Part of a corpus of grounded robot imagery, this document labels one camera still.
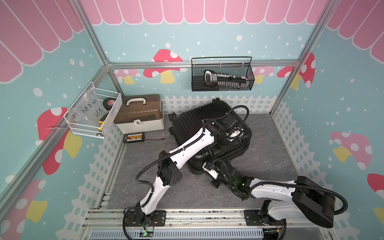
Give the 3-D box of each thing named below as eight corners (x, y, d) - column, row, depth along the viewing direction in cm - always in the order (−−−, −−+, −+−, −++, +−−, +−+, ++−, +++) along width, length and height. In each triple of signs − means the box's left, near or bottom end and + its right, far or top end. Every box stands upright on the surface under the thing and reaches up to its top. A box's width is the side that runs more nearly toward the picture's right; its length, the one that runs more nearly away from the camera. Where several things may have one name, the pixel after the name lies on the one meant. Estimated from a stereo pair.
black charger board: (123, 143, 106) (122, 141, 104) (125, 135, 110) (123, 133, 108) (144, 141, 107) (144, 139, 105) (145, 133, 111) (144, 131, 109)
